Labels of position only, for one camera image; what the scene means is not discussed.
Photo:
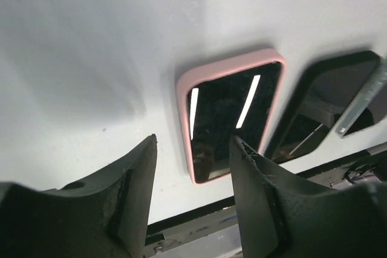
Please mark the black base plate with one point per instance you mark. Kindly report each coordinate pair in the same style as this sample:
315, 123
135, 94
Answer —
218, 220

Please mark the clear phone case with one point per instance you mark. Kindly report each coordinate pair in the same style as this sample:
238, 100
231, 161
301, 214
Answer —
372, 87

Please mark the black teal phone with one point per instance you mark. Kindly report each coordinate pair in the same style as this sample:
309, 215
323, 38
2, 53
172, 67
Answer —
374, 113

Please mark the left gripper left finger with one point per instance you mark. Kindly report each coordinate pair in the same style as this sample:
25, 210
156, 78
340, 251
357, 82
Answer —
104, 214

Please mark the pink phone case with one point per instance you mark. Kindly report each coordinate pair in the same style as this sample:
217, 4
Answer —
212, 71

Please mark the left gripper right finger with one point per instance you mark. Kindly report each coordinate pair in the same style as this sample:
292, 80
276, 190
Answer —
281, 214

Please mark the black phone case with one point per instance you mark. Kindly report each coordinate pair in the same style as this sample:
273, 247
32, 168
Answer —
324, 91

